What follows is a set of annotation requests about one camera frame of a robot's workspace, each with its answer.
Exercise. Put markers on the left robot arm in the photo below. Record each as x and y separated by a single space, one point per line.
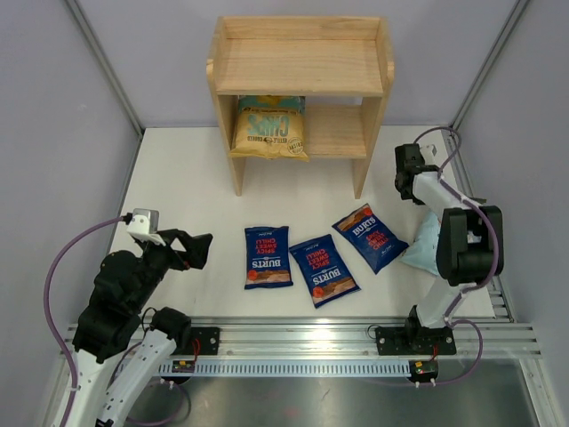
121 290

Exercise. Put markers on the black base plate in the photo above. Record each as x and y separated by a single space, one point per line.
401 341
203 341

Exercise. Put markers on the left blue Burts chips bag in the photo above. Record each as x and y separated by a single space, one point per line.
267 258

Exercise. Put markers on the wooden two-tier shelf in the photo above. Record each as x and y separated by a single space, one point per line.
315 57

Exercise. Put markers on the blue burts chips bag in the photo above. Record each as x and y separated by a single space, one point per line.
325 273
267 258
372 239

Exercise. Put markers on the right blue Burts chips bag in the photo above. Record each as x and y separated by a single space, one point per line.
372 239

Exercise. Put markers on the aluminium frame post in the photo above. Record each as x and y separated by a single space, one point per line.
79 16
499 45

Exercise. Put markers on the large yellow kettle chips bag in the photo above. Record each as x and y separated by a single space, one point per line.
270 127

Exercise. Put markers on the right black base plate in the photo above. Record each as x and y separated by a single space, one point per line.
401 341

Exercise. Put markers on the light blue cassava chips bag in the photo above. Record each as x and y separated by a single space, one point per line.
422 253

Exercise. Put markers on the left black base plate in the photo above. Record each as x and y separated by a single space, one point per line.
203 341

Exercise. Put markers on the right aluminium frame post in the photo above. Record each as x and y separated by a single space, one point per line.
499 45

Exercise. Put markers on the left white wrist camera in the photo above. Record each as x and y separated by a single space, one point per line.
143 226

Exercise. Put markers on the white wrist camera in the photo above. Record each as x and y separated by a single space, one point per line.
429 152
143 226

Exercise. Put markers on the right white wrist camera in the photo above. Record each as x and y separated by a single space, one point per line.
429 152

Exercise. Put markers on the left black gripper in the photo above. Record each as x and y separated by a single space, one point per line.
196 247

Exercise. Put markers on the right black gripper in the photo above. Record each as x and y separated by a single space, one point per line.
417 201

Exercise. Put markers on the left aluminium frame post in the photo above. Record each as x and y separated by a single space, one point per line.
79 16

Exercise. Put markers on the middle blue Burts chips bag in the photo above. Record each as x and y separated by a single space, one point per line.
325 273

